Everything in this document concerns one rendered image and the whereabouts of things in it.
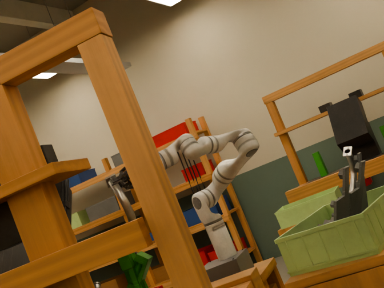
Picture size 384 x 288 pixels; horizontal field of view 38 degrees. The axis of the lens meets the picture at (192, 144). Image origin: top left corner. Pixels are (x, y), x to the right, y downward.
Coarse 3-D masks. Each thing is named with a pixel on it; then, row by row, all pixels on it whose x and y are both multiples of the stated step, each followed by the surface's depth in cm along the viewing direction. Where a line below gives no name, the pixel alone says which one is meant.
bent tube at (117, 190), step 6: (114, 174) 202; (108, 180) 202; (108, 186) 205; (114, 186) 200; (114, 192) 200; (120, 192) 199; (120, 198) 198; (126, 198) 198; (126, 204) 197; (126, 210) 198; (132, 210) 198; (132, 216) 199
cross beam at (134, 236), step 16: (128, 224) 168; (144, 224) 170; (96, 240) 171; (112, 240) 169; (128, 240) 168; (144, 240) 166; (48, 256) 175; (64, 256) 174; (80, 256) 172; (96, 256) 171; (112, 256) 170; (16, 272) 179; (32, 272) 177; (48, 272) 176; (64, 272) 174; (80, 272) 173
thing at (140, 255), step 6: (138, 258) 213; (144, 258) 212; (150, 258) 214; (138, 264) 214; (144, 264) 213; (138, 270) 215; (144, 270) 213; (138, 276) 213; (144, 276) 215; (132, 282) 215
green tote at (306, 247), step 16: (368, 192) 276; (320, 208) 286; (368, 208) 224; (304, 224) 265; (320, 224) 278; (336, 224) 224; (352, 224) 221; (368, 224) 219; (288, 240) 237; (304, 240) 233; (320, 240) 229; (336, 240) 225; (352, 240) 222; (368, 240) 218; (288, 256) 238; (304, 256) 234; (320, 256) 230; (336, 256) 226; (352, 256) 222; (368, 256) 219; (288, 272) 239; (304, 272) 235
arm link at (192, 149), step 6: (192, 138) 210; (204, 138) 215; (210, 138) 216; (186, 144) 209; (192, 144) 208; (198, 144) 210; (204, 144) 212; (210, 144) 215; (186, 150) 208; (192, 150) 207; (198, 150) 208; (204, 150) 211; (210, 150) 215; (186, 156) 209; (192, 156) 208; (198, 156) 210
